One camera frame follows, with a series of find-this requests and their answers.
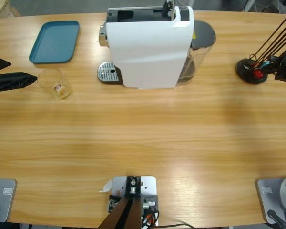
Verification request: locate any white capsule coffee machine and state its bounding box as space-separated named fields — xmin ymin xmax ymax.
xmin=97 ymin=0 xmax=195 ymax=90

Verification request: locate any black capsule holder with rods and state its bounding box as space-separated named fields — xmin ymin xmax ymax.
xmin=235 ymin=15 xmax=286 ymax=85

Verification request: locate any white mount plate dark post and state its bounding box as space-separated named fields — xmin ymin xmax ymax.
xmin=96 ymin=176 xmax=160 ymax=229

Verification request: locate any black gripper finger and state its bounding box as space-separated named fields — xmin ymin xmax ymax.
xmin=0 ymin=72 xmax=38 ymax=93
xmin=0 ymin=56 xmax=12 ymax=72

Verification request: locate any black base cable plug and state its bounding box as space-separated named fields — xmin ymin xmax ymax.
xmin=268 ymin=209 xmax=286 ymax=229

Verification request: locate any metal drip tray grate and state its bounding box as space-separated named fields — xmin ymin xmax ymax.
xmin=97 ymin=61 xmax=123 ymax=85

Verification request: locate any grey metal frame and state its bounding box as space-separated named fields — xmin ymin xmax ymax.
xmin=242 ymin=0 xmax=286 ymax=15

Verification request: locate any clear drinking glass red label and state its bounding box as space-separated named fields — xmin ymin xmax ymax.
xmin=37 ymin=68 xmax=72 ymax=101

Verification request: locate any thin black cable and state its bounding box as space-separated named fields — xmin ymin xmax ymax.
xmin=157 ymin=222 xmax=196 ymax=229

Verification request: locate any teal plastic tray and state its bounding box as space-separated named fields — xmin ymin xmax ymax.
xmin=29 ymin=20 xmax=81 ymax=65

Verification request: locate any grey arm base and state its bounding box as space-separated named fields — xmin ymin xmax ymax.
xmin=256 ymin=176 xmax=286 ymax=225
xmin=0 ymin=177 xmax=18 ymax=222

